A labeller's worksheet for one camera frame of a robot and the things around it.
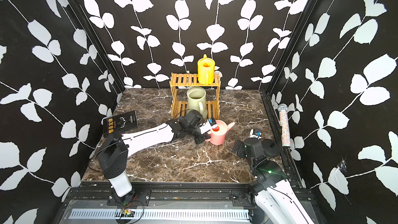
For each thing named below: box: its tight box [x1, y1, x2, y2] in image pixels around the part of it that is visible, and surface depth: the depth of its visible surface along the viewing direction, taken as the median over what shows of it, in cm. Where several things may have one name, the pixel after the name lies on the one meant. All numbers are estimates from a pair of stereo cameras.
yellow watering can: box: [197, 53, 216, 86], surface depth 82 cm
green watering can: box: [186, 86, 209, 119], surface depth 90 cm
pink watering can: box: [204, 119, 236, 146], surface depth 82 cm
